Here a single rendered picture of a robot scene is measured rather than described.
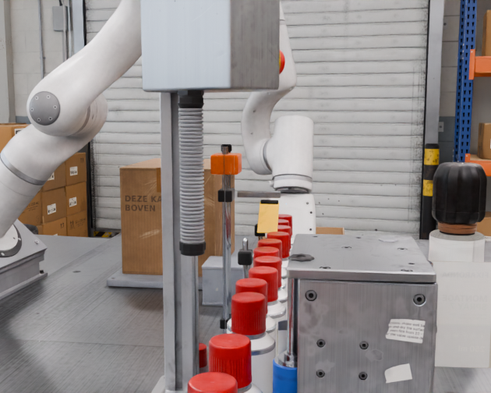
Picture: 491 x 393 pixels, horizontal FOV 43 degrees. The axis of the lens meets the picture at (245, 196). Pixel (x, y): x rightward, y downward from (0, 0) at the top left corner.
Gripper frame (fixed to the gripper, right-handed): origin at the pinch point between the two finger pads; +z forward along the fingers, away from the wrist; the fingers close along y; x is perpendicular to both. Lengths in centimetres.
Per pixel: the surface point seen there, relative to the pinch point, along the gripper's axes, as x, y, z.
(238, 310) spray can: -69, -1, 11
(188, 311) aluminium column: -34.5, -12.9, 10.3
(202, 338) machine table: -7.1, -15.8, 14.6
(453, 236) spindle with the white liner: -27.7, 26.9, -3.0
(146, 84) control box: -50, -17, -19
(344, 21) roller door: 348, 20, -235
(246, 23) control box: -58, -3, -24
